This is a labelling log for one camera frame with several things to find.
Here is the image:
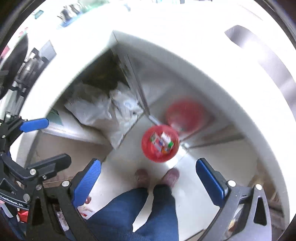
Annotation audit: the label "toothbrush blister package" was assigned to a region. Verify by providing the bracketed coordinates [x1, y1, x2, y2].
[149, 133, 164, 152]

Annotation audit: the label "green white medicine box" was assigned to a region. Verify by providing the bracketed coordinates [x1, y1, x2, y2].
[167, 141, 174, 150]

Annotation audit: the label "orange plastic cup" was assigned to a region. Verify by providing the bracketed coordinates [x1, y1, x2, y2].
[161, 146, 171, 155]

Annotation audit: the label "person's blue trouser legs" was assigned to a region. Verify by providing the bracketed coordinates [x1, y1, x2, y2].
[86, 167, 181, 241]

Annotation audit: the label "steel pan with lid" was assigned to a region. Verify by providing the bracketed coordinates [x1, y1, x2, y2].
[1, 33, 29, 99]

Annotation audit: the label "red plastic basin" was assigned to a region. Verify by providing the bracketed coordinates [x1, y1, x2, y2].
[142, 125, 180, 163]

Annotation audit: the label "black gas stove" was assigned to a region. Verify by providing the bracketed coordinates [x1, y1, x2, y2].
[15, 40, 56, 96]

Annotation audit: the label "clear plastic bag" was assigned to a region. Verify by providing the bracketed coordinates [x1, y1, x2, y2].
[64, 82, 144, 149]

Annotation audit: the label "small steel teapot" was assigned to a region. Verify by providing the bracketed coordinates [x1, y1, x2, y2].
[58, 8, 80, 23]

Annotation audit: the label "stainless steel sink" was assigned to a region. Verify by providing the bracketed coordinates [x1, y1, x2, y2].
[225, 25, 295, 114]

